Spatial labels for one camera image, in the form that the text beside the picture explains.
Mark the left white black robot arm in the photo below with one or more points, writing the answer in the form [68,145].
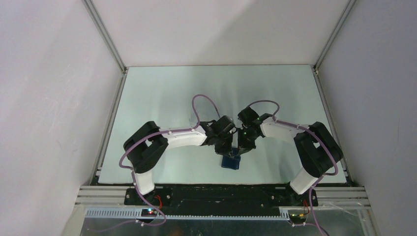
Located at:
[147,145]

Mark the aluminium frame post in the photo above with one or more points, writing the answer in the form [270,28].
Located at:
[335,32]
[100,26]

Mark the blue leather card holder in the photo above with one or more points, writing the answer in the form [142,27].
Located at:
[232,160]

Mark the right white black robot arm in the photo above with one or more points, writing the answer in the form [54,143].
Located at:
[317,149]

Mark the right aluminium frame post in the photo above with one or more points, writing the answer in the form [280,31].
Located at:
[335,32]

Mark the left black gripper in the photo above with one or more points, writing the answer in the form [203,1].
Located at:
[226,150]

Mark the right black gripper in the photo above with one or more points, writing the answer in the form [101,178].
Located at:
[243,147]

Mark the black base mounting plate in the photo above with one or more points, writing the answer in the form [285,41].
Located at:
[222,199]

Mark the grey slotted cable duct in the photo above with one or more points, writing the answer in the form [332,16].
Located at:
[139,213]

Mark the controller board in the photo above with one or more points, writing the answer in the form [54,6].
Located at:
[297,219]
[149,212]

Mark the left controller board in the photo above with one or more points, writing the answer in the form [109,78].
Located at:
[149,212]

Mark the left aluminium frame post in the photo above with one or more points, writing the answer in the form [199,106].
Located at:
[100,26]

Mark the right controller board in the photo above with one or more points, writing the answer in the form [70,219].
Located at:
[297,219]

